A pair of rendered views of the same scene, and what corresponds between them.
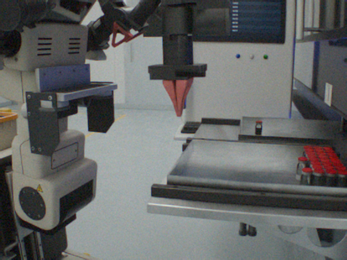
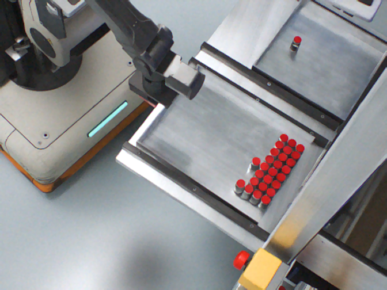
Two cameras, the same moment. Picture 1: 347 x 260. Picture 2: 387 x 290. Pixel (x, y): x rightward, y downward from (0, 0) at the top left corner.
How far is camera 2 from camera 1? 1.18 m
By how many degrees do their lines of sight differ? 53
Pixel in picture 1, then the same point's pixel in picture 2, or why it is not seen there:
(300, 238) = not seen: hidden behind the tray
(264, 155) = (257, 109)
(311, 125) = (379, 47)
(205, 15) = (172, 85)
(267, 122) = (330, 18)
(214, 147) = (215, 80)
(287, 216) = (200, 214)
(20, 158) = (30, 10)
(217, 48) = not seen: outside the picture
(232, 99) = not seen: outside the picture
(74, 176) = (87, 28)
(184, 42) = (156, 85)
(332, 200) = (236, 220)
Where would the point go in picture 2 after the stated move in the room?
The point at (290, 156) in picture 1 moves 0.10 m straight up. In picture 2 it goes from (279, 122) to (287, 103)
